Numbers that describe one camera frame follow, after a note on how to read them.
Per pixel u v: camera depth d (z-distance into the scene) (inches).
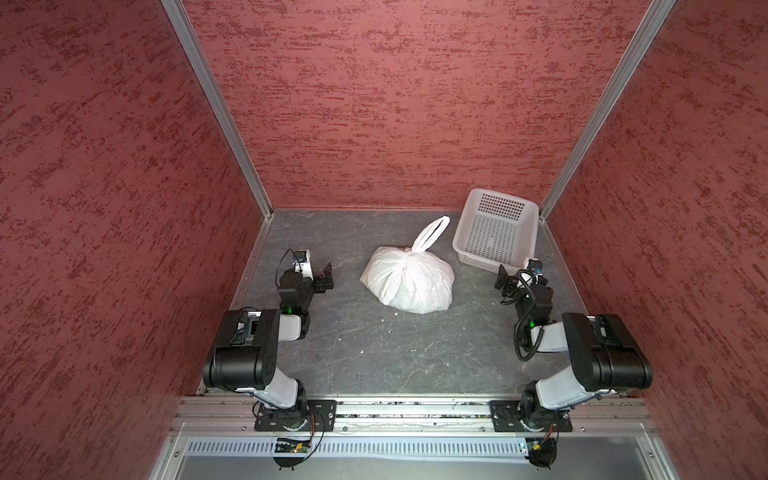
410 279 34.8
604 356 17.9
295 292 28.0
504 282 33.3
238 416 29.8
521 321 28.5
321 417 27.4
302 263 31.3
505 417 29.1
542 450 28.2
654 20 28.6
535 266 30.5
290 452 28.5
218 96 33.8
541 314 27.6
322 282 33.3
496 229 45.1
